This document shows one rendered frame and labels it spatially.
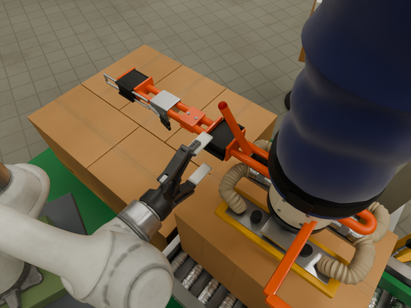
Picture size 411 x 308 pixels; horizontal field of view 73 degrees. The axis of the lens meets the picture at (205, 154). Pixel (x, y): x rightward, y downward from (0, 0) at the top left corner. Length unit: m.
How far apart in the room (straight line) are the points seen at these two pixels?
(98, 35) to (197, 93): 2.03
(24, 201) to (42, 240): 0.58
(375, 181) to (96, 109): 1.66
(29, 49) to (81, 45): 0.56
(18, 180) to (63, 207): 0.35
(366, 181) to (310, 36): 0.24
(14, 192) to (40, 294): 0.36
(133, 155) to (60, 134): 0.48
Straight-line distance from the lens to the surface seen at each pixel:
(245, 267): 0.89
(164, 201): 0.63
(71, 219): 1.27
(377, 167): 0.48
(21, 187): 1.00
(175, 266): 1.30
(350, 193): 0.51
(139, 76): 0.92
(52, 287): 1.13
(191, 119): 0.78
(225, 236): 0.91
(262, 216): 0.77
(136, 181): 1.50
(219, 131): 0.75
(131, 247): 0.45
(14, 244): 0.46
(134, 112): 1.81
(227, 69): 2.97
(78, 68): 3.25
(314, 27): 0.39
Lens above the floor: 1.81
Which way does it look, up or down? 55 degrees down
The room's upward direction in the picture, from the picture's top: straight up
